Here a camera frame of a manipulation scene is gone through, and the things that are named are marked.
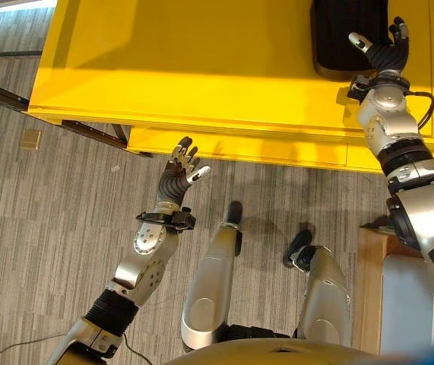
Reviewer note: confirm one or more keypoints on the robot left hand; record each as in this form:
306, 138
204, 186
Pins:
174, 182

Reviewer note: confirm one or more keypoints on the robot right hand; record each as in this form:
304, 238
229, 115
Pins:
387, 53

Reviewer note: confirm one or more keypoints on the black sole-shaped part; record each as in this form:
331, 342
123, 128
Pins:
344, 42

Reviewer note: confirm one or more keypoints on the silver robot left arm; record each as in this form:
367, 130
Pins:
140, 262

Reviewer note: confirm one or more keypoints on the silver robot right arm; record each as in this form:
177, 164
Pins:
410, 167

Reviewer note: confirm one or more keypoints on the yellow metal shelf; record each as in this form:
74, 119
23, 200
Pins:
216, 76

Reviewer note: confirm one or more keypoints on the dark robot left foot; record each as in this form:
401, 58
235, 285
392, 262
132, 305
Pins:
234, 212

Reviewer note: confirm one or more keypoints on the dark robot foot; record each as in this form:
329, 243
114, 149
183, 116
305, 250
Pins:
234, 212
298, 245

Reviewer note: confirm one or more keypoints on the silver robot left leg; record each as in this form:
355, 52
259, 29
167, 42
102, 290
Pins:
209, 281

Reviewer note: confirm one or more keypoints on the silver robot leg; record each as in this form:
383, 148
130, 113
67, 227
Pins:
325, 296
209, 281

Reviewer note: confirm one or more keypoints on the dark robot right foot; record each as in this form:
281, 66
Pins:
298, 245

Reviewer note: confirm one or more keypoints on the brass floor socket cover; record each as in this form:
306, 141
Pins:
30, 139

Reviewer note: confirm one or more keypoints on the silver robot right leg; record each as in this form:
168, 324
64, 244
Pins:
325, 296

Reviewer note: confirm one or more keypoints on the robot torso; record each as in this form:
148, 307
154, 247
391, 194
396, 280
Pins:
273, 351

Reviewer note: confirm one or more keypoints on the black floor rail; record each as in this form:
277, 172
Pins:
49, 114

